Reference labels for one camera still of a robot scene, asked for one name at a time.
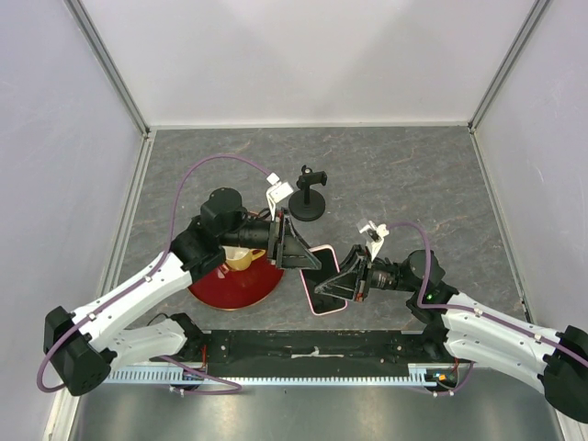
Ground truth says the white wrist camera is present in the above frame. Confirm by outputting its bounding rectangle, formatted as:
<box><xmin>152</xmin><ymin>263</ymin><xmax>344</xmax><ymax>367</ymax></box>
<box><xmin>357</xmin><ymin>220</ymin><xmax>390</xmax><ymax>261</ymax></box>
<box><xmin>266</xmin><ymin>173</ymin><xmax>294</xmax><ymax>220</ymax></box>

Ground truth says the aluminium frame post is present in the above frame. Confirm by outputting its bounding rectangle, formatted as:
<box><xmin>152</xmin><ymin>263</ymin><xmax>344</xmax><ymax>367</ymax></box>
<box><xmin>63</xmin><ymin>0</ymin><xmax>151</xmax><ymax>138</ymax></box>
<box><xmin>468</xmin><ymin>0</ymin><xmax>551</xmax><ymax>135</ymax></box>

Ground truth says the aluminium frame post left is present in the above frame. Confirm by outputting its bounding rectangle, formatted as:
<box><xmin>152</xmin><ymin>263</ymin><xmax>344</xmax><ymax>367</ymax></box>
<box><xmin>63</xmin><ymin>0</ymin><xmax>151</xmax><ymax>138</ymax></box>

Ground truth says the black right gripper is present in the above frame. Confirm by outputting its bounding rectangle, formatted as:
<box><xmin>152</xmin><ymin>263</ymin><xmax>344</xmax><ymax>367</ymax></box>
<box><xmin>313</xmin><ymin>244</ymin><xmax>418</xmax><ymax>301</ymax></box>

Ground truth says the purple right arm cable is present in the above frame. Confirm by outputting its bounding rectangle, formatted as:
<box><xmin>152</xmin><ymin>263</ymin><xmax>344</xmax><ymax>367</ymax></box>
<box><xmin>385</xmin><ymin>221</ymin><xmax>588</xmax><ymax>399</ymax></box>

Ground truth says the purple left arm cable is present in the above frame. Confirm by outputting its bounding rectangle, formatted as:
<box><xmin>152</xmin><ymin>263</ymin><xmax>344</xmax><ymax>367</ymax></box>
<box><xmin>35</xmin><ymin>153</ymin><xmax>243</xmax><ymax>396</ymax></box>

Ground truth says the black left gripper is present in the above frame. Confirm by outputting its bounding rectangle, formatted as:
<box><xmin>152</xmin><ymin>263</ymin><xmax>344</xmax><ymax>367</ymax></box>
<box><xmin>220</xmin><ymin>208</ymin><xmax>322</xmax><ymax>270</ymax></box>

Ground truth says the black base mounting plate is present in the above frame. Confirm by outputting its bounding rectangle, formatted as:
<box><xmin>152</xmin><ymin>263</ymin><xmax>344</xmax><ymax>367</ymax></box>
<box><xmin>179</xmin><ymin>330</ymin><xmax>456</xmax><ymax>363</ymax></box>

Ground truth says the aluminium frame rail front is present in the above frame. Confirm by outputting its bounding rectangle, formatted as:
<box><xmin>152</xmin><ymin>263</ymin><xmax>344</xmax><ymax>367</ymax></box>
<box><xmin>63</xmin><ymin>328</ymin><xmax>565</xmax><ymax>368</ymax></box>

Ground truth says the red round tray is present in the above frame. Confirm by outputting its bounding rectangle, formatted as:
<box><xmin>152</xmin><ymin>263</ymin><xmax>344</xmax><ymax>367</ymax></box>
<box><xmin>187</xmin><ymin>210</ymin><xmax>286</xmax><ymax>312</ymax></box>

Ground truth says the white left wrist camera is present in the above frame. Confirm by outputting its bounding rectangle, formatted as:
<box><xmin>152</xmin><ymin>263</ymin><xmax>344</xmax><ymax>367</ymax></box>
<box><xmin>266</xmin><ymin>173</ymin><xmax>294</xmax><ymax>220</ymax></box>

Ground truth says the light blue cable duct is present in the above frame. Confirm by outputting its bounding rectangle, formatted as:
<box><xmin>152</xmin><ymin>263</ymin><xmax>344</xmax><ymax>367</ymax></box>
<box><xmin>107</xmin><ymin>360</ymin><xmax>453</xmax><ymax>385</ymax></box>

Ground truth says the yellow mug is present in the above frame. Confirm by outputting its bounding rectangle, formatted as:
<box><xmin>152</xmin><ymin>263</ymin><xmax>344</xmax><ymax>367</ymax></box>
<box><xmin>224</xmin><ymin>246</ymin><xmax>266</xmax><ymax>271</ymax></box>

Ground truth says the aluminium frame post right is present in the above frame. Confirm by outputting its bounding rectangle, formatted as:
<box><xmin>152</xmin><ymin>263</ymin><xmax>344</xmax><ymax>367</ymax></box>
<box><xmin>468</xmin><ymin>0</ymin><xmax>551</xmax><ymax>135</ymax></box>

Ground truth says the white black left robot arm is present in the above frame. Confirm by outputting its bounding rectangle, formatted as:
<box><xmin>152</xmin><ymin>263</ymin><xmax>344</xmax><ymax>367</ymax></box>
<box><xmin>41</xmin><ymin>187</ymin><xmax>322</xmax><ymax>396</ymax></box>

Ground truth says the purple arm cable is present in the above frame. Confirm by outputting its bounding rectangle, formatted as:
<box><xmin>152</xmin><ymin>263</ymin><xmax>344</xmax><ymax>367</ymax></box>
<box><xmin>385</xmin><ymin>221</ymin><xmax>588</xmax><ymax>399</ymax></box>
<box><xmin>35</xmin><ymin>153</ymin><xmax>243</xmax><ymax>396</ymax></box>

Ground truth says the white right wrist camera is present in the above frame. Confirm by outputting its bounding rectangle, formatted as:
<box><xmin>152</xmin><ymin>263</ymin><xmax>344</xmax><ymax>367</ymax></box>
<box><xmin>357</xmin><ymin>220</ymin><xmax>390</xmax><ymax>261</ymax></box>

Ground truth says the black phone stand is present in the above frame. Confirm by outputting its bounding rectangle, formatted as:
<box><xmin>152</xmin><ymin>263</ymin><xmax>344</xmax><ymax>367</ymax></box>
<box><xmin>288</xmin><ymin>165</ymin><xmax>328</xmax><ymax>222</ymax></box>

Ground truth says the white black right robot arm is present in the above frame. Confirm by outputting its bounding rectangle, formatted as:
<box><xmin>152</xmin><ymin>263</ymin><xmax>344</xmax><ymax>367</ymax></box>
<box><xmin>315</xmin><ymin>245</ymin><xmax>587</xmax><ymax>423</ymax></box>

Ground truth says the phone with pink case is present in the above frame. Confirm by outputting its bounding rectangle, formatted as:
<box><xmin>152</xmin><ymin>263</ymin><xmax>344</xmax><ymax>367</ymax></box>
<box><xmin>300</xmin><ymin>244</ymin><xmax>347</xmax><ymax>316</ymax></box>

